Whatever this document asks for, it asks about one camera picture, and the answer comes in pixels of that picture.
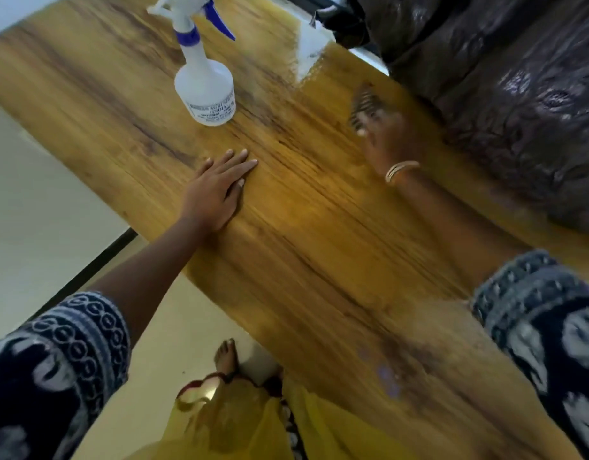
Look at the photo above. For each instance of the person's right hand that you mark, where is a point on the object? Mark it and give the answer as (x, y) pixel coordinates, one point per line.
(390, 138)

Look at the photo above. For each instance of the person's left hand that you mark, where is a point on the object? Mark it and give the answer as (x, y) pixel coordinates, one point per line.
(213, 196)

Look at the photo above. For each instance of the striped brown cloth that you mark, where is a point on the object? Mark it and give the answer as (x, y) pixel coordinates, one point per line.
(366, 102)

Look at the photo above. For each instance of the white spray bottle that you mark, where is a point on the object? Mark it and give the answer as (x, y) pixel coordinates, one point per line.
(203, 86)

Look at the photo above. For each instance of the person's right forearm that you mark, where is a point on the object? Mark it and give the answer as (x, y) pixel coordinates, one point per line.
(457, 229)

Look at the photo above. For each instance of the person's left forearm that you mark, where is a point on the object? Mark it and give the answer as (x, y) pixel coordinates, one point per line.
(151, 277)

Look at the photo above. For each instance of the person's left foot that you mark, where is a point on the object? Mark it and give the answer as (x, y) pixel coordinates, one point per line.
(226, 359)

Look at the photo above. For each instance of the gold bangles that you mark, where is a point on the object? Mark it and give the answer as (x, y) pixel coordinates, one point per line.
(402, 167)

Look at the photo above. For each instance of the brown leaf-patterned curtain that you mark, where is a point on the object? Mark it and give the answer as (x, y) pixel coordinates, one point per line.
(515, 90)

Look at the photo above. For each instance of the yellow dress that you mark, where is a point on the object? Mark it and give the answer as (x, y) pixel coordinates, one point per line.
(237, 426)

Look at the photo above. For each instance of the navy patterned left sleeve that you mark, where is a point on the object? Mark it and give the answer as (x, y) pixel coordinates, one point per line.
(50, 378)

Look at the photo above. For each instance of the navy patterned sleeve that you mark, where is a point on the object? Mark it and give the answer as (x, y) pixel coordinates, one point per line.
(553, 340)
(50, 378)

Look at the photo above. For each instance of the navy patterned right sleeve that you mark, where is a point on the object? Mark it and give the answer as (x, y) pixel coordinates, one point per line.
(553, 340)

